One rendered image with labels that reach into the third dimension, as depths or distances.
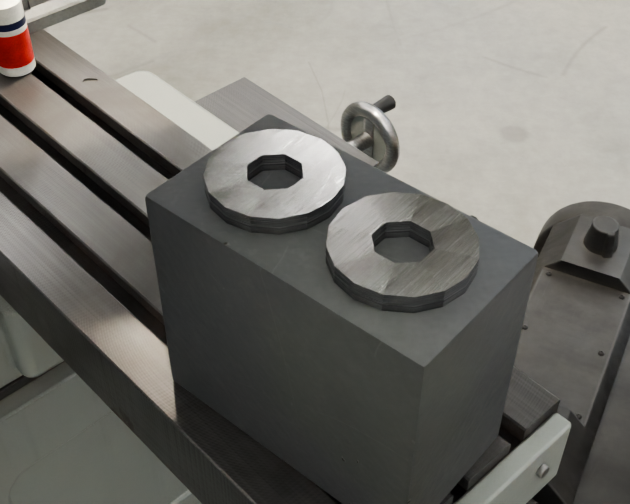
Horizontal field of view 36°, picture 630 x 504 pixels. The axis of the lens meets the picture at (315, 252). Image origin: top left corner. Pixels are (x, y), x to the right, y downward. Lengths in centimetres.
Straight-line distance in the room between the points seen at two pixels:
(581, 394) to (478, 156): 136
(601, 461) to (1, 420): 67
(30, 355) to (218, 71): 191
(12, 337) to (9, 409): 11
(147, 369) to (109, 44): 227
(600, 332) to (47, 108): 73
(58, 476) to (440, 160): 155
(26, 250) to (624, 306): 79
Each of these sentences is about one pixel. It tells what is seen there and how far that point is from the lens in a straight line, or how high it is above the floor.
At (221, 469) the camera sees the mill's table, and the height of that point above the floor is 94.
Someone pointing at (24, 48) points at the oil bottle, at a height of 97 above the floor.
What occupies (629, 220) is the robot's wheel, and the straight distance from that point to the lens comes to 147.
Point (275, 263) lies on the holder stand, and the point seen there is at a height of 113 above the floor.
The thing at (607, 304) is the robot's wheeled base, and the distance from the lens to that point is 134.
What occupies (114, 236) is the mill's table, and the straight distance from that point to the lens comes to 88.
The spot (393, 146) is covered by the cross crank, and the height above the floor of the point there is 66.
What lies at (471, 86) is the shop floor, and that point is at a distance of 277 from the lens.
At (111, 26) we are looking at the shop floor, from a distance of 307.
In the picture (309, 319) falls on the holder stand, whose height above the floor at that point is 111.
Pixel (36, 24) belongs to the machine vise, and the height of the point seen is 95.
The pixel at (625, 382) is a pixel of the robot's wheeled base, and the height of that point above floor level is 57.
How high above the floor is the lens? 152
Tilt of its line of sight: 44 degrees down
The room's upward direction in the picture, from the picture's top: straight up
